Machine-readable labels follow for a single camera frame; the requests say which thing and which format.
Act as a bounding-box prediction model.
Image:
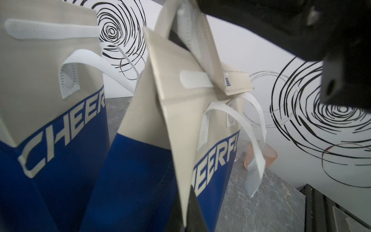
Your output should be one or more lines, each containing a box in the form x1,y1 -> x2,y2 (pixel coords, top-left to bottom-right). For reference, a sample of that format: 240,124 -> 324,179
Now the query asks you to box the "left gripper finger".
172,187 -> 209,232

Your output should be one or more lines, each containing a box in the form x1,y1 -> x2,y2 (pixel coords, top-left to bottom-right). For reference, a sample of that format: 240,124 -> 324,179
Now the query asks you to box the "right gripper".
198,1 -> 371,111

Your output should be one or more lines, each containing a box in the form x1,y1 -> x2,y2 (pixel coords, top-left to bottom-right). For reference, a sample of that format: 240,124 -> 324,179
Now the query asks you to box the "blue beige takeout bag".
80,1 -> 266,232
1,1 -> 134,232

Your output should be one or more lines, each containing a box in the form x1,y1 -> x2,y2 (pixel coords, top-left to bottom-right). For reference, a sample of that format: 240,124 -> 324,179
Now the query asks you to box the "pink plastic cup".
243,143 -> 278,170

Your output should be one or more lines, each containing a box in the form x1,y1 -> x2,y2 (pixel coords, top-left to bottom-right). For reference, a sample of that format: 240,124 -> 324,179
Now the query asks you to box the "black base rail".
300,184 -> 371,232

